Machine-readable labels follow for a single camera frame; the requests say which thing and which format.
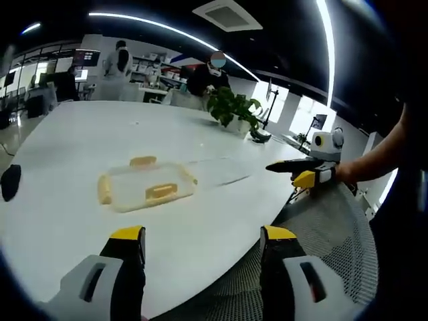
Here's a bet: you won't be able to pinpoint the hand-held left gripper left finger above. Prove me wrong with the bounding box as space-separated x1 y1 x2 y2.
55 225 147 321

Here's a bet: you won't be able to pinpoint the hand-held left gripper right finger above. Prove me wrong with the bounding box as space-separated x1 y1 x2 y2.
259 224 348 314

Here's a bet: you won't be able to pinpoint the dark computer monitor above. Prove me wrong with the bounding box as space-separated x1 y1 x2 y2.
312 113 329 132

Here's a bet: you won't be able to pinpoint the small dark dish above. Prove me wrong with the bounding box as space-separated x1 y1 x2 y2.
249 128 272 144

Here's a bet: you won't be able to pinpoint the grey mesh chair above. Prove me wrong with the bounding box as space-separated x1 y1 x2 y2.
150 180 381 321

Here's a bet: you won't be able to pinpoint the green potted plant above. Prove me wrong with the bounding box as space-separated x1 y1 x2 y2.
207 86 263 135

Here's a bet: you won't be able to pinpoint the long ceiling light strip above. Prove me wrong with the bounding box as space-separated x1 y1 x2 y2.
316 0 336 108
88 11 261 82

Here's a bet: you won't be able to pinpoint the person's dark clothing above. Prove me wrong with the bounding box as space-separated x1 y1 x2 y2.
366 96 428 321

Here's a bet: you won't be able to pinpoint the clear container with yellow clasps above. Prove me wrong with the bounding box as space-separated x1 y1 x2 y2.
96 154 199 214

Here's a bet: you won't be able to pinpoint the black pouch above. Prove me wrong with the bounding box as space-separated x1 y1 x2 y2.
0 163 23 203

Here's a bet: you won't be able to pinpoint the ceiling air vent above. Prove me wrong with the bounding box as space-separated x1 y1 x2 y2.
191 0 263 33

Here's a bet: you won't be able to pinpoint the storage shelves with bins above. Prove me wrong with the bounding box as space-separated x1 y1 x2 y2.
130 52 189 90

